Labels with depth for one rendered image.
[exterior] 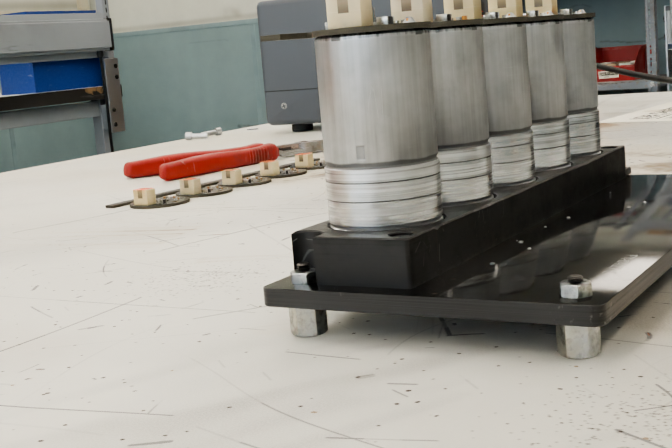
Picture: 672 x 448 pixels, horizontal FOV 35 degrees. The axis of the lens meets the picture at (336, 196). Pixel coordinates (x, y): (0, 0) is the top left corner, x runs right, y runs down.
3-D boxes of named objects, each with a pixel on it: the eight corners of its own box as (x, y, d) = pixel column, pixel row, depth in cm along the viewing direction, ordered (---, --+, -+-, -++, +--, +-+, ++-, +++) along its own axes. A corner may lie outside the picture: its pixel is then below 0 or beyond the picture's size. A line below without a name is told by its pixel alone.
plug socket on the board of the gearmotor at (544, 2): (561, 15, 31) (559, -8, 31) (551, 16, 31) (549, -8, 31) (535, 18, 32) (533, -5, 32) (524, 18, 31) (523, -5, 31)
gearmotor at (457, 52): (511, 227, 26) (498, 13, 25) (471, 247, 24) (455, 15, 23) (420, 225, 27) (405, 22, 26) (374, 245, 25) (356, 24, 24)
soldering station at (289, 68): (512, 110, 82) (504, -18, 80) (463, 125, 71) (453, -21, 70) (334, 119, 88) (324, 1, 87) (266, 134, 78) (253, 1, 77)
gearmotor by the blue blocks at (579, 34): (612, 176, 33) (604, 8, 32) (588, 189, 31) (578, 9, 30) (537, 177, 34) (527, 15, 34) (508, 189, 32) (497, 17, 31)
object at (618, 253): (535, 208, 36) (533, 174, 35) (764, 209, 32) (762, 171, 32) (263, 339, 22) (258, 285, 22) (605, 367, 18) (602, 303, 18)
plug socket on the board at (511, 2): (526, 17, 29) (525, -8, 29) (515, 18, 28) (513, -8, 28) (499, 20, 29) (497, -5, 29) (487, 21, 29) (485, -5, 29)
